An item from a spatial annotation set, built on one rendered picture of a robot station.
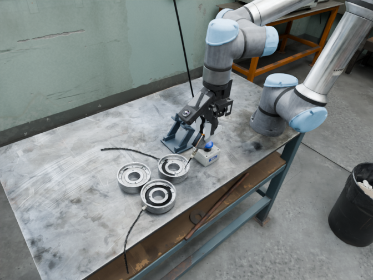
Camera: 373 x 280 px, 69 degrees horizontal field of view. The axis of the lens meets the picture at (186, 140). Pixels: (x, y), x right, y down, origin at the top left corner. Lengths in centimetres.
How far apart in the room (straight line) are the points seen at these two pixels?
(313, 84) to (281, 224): 113
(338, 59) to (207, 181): 55
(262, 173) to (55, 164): 89
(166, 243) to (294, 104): 67
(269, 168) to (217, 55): 81
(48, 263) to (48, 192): 23
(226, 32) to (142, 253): 77
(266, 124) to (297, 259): 94
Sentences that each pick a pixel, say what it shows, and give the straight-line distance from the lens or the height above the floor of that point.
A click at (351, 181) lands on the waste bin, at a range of 178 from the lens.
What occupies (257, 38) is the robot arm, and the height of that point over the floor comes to 125.
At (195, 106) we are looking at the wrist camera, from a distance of 75.
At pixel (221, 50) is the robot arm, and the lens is 69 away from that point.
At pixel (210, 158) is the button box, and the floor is 83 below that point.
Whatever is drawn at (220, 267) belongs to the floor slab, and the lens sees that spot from 165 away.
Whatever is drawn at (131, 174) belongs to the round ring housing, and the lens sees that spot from 90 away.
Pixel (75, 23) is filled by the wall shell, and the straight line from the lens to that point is 231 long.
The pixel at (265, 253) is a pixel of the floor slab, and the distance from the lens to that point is 176.
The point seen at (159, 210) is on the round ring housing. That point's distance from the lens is 80.
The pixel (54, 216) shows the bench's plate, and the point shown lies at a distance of 87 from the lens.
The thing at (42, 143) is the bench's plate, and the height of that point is 80.
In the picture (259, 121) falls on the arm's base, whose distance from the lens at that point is 114.
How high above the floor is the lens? 148
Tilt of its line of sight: 40 degrees down
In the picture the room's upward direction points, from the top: 5 degrees clockwise
